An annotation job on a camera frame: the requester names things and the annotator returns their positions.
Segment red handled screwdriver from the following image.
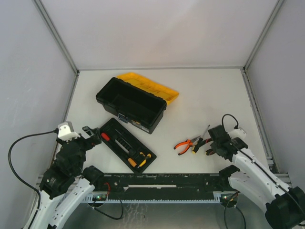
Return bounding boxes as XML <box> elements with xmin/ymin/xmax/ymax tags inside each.
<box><xmin>101</xmin><ymin>133</ymin><xmax>134</xmax><ymax>158</ymax></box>

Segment black toolbox tray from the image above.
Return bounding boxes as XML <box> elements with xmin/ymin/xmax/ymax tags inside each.
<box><xmin>100</xmin><ymin>118</ymin><xmax>157</xmax><ymax>175</ymax></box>

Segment yellow black plastic toolbox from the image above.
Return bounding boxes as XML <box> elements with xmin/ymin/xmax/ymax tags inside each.
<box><xmin>96</xmin><ymin>72</ymin><xmax>179</xmax><ymax>134</ymax></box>

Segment yellow black small screwdriver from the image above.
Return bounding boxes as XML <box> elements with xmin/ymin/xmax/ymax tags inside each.
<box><xmin>138</xmin><ymin>152</ymin><xmax>152</xmax><ymax>168</ymax></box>

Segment thin metal rod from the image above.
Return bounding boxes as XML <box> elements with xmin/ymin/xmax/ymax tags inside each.
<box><xmin>115</xmin><ymin>129</ymin><xmax>135</xmax><ymax>152</ymax></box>

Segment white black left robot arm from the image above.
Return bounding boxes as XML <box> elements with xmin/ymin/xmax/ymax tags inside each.
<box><xmin>25</xmin><ymin>122</ymin><xmax>104</xmax><ymax>229</ymax></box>

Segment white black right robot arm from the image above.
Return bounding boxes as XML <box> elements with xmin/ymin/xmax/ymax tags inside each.
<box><xmin>208</xmin><ymin>125</ymin><xmax>305</xmax><ymax>229</ymax></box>

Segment black orange combination pliers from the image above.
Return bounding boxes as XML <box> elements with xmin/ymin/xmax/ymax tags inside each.
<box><xmin>205</xmin><ymin>138</ymin><xmax>214</xmax><ymax>156</ymax></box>

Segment black orange long screwdriver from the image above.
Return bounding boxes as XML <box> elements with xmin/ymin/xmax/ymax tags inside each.
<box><xmin>192</xmin><ymin>125</ymin><xmax>211</xmax><ymax>154</ymax></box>

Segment orange needle nose pliers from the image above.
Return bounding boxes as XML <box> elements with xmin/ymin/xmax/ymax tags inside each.
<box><xmin>174</xmin><ymin>135</ymin><xmax>200</xmax><ymax>156</ymax></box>

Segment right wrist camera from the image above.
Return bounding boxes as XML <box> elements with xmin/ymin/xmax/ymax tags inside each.
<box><xmin>228</xmin><ymin>127</ymin><xmax>246</xmax><ymax>139</ymax></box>

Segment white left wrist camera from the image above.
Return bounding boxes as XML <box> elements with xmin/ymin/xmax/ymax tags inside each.
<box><xmin>58</xmin><ymin>122</ymin><xmax>81</xmax><ymax>142</ymax></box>

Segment right base black cable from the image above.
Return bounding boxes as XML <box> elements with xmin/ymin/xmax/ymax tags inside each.
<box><xmin>224</xmin><ymin>190</ymin><xmax>247</xmax><ymax>229</ymax></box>

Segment base black cable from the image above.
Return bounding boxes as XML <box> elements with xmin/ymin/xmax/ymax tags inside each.
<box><xmin>224</xmin><ymin>190</ymin><xmax>247</xmax><ymax>229</ymax></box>
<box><xmin>91</xmin><ymin>187</ymin><xmax>124</xmax><ymax>220</ymax></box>

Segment grey cable duct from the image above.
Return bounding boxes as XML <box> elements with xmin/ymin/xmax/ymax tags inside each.
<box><xmin>82</xmin><ymin>191</ymin><xmax>221</xmax><ymax>204</ymax></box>

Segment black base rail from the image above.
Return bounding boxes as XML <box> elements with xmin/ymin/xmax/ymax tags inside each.
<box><xmin>104</xmin><ymin>173</ymin><xmax>235</xmax><ymax>192</ymax></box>

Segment left base black cable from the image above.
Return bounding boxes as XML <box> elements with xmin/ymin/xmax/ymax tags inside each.
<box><xmin>91</xmin><ymin>187</ymin><xmax>124</xmax><ymax>220</ymax></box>

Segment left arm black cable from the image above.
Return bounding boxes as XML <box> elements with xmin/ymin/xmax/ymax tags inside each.
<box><xmin>8</xmin><ymin>128</ymin><xmax>59</xmax><ymax>229</ymax></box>

